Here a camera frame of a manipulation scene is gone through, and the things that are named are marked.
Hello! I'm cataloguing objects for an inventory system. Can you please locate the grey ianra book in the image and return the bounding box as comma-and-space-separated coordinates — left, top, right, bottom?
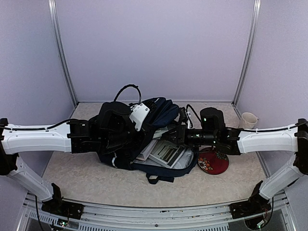
149, 140, 186, 168

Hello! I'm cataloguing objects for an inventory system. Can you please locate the white barcode book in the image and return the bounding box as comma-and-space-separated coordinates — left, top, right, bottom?
136, 139, 158, 161

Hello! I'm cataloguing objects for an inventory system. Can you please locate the navy blue student backpack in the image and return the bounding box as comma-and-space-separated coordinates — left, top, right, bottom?
98, 97, 198, 185

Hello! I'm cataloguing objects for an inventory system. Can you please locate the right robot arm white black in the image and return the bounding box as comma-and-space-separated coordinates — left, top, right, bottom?
170, 107, 308, 214

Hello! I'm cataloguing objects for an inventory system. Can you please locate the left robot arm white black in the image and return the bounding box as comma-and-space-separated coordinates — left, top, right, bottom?
0, 102, 150, 214

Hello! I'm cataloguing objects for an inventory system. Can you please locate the red floral plate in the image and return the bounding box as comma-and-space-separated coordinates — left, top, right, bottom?
197, 147, 229, 175

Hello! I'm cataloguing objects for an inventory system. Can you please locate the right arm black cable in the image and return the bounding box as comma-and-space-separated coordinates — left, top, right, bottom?
185, 103, 203, 121

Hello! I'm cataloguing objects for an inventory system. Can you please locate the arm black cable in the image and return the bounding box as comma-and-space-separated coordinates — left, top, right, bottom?
185, 103, 203, 121
113, 84, 142, 105

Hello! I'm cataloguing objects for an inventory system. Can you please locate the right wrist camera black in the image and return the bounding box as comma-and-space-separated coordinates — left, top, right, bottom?
178, 107, 193, 129

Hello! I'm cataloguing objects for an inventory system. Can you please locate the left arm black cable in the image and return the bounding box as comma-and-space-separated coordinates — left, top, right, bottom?
113, 84, 142, 105

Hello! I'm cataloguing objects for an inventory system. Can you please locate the aluminium front rail frame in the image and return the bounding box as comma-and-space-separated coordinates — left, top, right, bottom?
17, 192, 298, 231

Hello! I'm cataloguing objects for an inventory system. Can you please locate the aluminium corner post right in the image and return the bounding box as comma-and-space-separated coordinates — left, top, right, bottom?
232, 0, 261, 107

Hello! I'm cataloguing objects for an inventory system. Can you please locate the aluminium corner post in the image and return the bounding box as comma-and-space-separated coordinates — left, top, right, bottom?
232, 0, 261, 107
48, 0, 78, 108

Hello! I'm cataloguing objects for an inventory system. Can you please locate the aluminium corner post left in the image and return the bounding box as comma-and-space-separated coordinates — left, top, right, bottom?
48, 0, 78, 108

